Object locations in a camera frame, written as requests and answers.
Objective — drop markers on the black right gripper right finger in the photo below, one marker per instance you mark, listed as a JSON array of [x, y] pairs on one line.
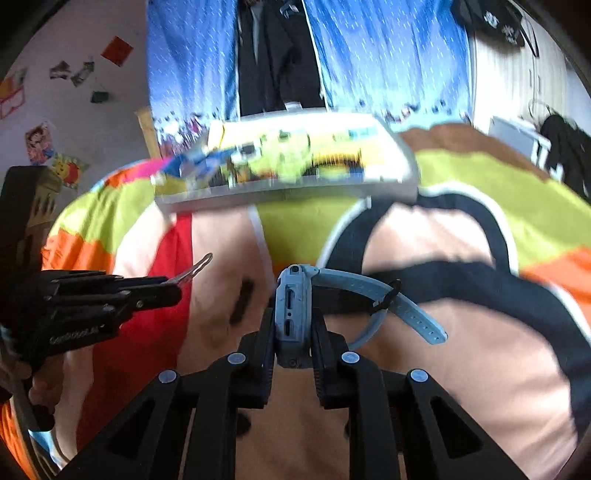
[[401, 426]]

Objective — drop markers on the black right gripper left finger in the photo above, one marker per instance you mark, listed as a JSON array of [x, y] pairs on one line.
[[184, 426]]

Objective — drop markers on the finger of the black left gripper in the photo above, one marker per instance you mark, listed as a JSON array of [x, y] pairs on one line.
[[106, 276], [108, 301]]

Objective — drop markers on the silver hair clip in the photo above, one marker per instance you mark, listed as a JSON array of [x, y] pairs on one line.
[[187, 276]]

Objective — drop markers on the grey blue wrist watch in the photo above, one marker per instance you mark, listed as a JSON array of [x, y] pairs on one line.
[[293, 309]]

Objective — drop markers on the person's left hand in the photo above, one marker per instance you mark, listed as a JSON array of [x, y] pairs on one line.
[[47, 381]]

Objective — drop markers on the black hair clip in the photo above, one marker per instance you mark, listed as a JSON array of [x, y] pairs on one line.
[[241, 304]]

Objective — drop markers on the light wooden cabinet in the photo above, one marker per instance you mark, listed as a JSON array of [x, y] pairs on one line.
[[146, 124]]

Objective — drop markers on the colourful cartoon bed cover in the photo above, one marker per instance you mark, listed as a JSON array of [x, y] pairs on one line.
[[493, 249]]

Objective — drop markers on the white tray with frog picture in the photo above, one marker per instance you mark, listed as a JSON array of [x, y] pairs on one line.
[[289, 155]]

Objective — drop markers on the dark hanging clothes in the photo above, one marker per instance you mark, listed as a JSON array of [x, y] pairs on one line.
[[277, 65]]

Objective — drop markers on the white storage box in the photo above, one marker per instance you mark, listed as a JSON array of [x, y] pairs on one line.
[[522, 137]]

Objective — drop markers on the black clothes pile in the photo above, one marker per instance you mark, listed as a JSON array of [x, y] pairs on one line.
[[570, 149]]

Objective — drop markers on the white wooden wardrobe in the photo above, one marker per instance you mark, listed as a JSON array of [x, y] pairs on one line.
[[528, 83]]

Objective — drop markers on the blue dotted wardrobe curtain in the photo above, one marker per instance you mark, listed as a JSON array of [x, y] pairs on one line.
[[407, 62]]

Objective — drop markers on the yellow bear wall sticker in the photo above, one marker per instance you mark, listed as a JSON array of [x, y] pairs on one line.
[[68, 169]]

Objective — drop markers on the cartoon character wall poster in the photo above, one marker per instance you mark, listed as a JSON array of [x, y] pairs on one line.
[[39, 144]]

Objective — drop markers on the red diamond wall paper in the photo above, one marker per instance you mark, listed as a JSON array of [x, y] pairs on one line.
[[117, 51]]

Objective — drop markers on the black drawstring bag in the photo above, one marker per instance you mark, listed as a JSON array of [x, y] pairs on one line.
[[497, 19]]

